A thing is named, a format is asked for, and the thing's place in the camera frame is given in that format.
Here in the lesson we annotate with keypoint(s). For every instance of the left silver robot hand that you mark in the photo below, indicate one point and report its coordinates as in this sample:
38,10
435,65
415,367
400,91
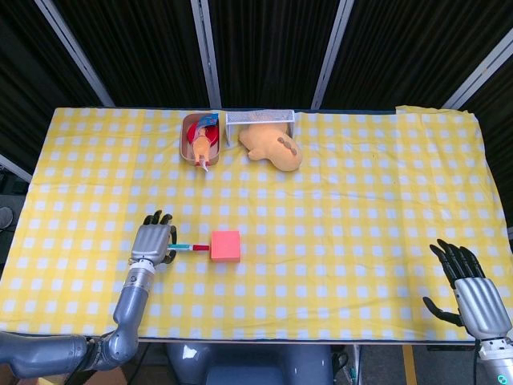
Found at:
150,242

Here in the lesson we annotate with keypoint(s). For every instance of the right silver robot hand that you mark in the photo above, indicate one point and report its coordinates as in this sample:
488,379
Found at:
479,305

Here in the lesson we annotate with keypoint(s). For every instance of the red-capped white marker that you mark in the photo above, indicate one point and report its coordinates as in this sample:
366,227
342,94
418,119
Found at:
196,248

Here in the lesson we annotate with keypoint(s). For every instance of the pink foam cube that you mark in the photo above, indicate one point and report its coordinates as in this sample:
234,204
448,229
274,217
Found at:
225,245

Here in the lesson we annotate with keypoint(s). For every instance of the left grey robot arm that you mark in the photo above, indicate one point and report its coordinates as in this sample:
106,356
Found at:
132,301

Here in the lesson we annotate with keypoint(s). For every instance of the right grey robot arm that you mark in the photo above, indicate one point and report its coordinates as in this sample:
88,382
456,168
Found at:
497,361

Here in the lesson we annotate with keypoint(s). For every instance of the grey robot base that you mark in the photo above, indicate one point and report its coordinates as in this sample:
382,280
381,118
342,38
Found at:
260,363

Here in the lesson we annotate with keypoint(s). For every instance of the yellow white checkered tablecloth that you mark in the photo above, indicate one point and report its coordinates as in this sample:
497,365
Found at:
320,224

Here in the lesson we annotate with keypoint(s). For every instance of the beige plastic bin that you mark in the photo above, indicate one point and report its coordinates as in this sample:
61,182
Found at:
185,154

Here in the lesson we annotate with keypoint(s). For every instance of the orange toy in plastic wrap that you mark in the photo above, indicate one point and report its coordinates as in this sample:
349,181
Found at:
201,146

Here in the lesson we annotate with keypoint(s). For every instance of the red plastic dish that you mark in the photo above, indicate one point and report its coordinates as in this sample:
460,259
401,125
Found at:
192,132

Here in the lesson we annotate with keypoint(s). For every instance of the blue printed packet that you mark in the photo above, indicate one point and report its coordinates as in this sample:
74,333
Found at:
208,119

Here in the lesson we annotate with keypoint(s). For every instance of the orange plush dinosaur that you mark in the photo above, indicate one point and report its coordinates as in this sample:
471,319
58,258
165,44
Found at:
268,148

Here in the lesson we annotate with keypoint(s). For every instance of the white mesh metal rack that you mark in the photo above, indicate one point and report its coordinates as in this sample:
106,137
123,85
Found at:
260,116

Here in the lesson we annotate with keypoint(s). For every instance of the white metal frame post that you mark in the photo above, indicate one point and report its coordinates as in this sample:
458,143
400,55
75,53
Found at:
14,168
206,52
477,82
76,52
332,52

